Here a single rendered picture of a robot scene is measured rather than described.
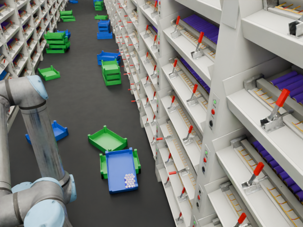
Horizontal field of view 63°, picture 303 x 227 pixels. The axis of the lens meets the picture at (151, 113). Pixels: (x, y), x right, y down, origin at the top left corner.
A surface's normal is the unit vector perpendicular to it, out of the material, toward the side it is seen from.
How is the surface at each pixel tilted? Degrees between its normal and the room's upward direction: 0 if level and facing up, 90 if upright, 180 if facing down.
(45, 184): 14
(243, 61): 90
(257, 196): 21
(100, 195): 0
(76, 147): 0
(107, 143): 0
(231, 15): 90
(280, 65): 90
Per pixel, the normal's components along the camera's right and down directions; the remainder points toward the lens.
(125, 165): 0.09, -0.54
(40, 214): -0.20, -0.83
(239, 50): 0.21, 0.53
